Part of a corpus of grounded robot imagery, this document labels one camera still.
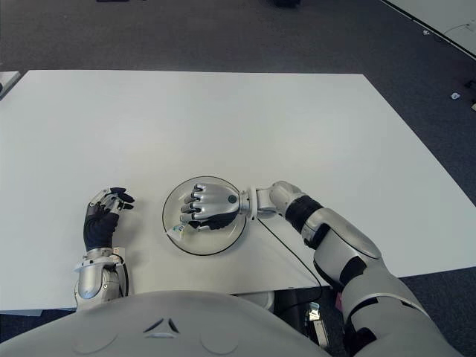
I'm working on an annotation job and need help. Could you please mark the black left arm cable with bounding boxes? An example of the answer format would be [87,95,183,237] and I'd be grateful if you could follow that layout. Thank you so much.
[118,260,130,297]

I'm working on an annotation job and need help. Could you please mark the silver metal bracket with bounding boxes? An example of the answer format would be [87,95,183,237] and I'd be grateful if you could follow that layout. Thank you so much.
[303,300,328,349]

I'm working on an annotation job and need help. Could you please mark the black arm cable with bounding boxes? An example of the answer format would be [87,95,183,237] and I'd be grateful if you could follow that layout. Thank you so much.
[256,219,324,309]
[118,260,130,297]

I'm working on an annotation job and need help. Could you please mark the grey robot torso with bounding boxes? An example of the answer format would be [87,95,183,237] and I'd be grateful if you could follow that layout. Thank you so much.
[0,289,332,357]

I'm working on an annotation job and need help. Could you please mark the white plate black rim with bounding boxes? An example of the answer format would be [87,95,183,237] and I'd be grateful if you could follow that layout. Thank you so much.
[161,175,248,257]

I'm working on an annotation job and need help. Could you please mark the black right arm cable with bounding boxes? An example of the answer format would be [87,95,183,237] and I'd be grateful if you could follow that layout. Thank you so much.
[256,219,324,309]

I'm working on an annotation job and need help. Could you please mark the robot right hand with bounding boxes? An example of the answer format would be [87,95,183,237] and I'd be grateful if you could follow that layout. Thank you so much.
[179,181,242,231]

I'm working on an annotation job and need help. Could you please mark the white side table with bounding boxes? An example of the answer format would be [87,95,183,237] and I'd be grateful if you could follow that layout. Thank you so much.
[0,70,22,100]

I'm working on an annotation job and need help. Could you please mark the green snack packet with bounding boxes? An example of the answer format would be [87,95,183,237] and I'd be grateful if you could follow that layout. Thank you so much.
[165,222,190,242]

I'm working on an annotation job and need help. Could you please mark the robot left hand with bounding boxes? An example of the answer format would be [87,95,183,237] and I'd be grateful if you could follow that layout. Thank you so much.
[82,187,135,252]

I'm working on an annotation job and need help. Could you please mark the white table leg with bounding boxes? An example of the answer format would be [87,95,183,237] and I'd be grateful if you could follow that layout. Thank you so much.
[237,292,274,309]

